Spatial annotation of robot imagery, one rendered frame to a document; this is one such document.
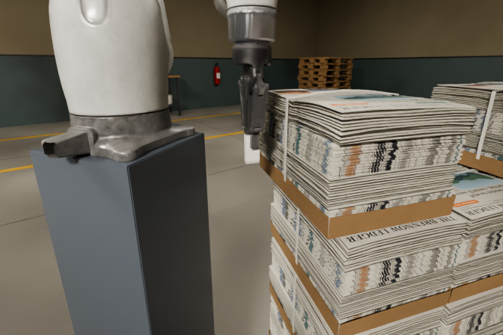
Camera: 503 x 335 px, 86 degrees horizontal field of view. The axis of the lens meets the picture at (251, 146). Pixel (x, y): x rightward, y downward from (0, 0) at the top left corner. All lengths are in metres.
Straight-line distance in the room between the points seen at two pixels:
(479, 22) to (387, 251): 7.40
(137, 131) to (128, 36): 0.14
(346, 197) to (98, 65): 0.43
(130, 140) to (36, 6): 6.46
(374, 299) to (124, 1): 0.67
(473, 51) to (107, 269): 7.69
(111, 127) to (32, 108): 6.40
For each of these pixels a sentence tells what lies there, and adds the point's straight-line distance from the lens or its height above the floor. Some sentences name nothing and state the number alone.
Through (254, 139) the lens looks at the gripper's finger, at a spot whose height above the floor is 0.98.
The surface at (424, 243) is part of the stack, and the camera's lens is 0.66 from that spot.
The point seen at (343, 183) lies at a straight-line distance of 0.49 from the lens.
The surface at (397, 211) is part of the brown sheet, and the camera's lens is 0.58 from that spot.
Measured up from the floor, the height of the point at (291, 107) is 1.04.
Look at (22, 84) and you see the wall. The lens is 6.80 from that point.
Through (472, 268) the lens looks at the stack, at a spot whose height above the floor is 0.69.
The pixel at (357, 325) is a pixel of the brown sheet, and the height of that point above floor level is 0.63.
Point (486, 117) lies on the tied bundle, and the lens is 1.00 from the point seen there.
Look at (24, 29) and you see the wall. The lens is 6.81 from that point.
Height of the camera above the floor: 1.13
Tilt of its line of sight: 17 degrees down
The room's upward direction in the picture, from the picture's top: straight up
